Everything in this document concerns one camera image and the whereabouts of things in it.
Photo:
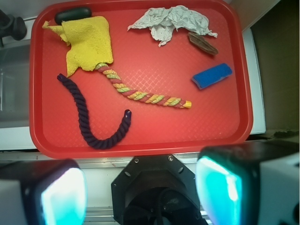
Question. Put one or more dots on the brown wood piece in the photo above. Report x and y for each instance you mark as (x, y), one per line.
(202, 44)

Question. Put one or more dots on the crumpled white paper towel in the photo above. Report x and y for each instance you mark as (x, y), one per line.
(162, 22)

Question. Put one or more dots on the black knob mount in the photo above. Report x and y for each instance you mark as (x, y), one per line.
(11, 26)

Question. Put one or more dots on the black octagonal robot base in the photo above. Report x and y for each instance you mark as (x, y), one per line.
(156, 190)

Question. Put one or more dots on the black oval object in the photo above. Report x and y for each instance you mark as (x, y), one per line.
(76, 13)

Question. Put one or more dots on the red plastic tray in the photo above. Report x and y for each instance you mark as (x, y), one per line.
(220, 114)

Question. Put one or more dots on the blue sponge block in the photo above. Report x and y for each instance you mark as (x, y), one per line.
(212, 76)

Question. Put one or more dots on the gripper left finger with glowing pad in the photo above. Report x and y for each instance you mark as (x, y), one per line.
(47, 192)

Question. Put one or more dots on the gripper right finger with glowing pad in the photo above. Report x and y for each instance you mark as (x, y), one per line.
(253, 183)

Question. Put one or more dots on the yellow cloth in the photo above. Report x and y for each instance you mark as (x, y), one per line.
(89, 40)

